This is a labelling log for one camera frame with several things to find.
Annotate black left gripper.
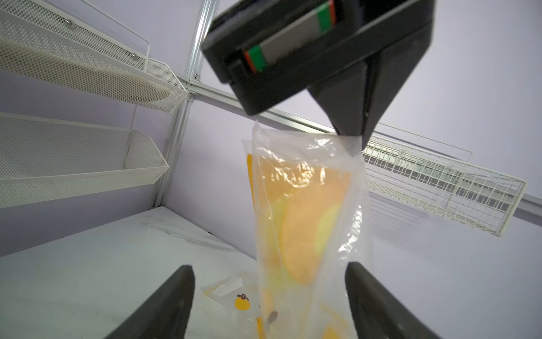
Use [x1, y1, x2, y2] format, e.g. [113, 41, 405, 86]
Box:
[200, 0, 436, 144]

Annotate ziploc bag of candies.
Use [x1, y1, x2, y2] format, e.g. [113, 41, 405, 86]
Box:
[245, 124, 373, 338]
[201, 271, 268, 338]

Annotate white two-tier mesh shelf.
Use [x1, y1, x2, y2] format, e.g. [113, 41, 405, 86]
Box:
[1, 1, 188, 208]

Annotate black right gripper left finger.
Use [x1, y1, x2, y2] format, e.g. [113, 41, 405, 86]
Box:
[107, 265, 196, 338]

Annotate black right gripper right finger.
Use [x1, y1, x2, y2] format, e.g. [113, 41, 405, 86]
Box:
[345, 262, 439, 339]

